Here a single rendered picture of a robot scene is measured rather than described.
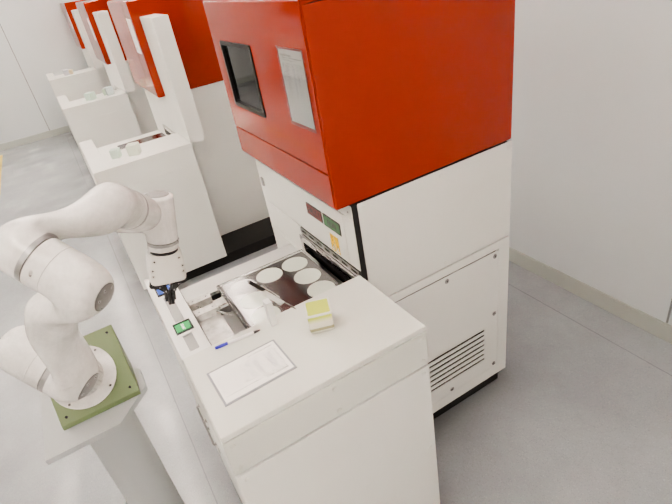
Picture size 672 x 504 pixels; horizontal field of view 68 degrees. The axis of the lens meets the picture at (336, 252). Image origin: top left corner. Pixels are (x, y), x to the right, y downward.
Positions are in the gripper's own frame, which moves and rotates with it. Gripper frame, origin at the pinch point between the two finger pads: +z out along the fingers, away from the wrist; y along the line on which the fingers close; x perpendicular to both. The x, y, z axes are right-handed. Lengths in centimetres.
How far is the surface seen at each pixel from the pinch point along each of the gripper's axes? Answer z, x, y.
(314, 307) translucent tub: 0.8, 24.0, -35.2
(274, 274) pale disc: 13.0, -20.8, -42.2
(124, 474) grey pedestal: 63, -2, 22
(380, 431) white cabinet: 36, 45, -47
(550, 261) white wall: 53, -29, -223
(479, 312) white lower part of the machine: 36, 11, -121
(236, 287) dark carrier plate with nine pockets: 16.1, -23.3, -27.9
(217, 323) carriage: 20.6, -10.3, -16.0
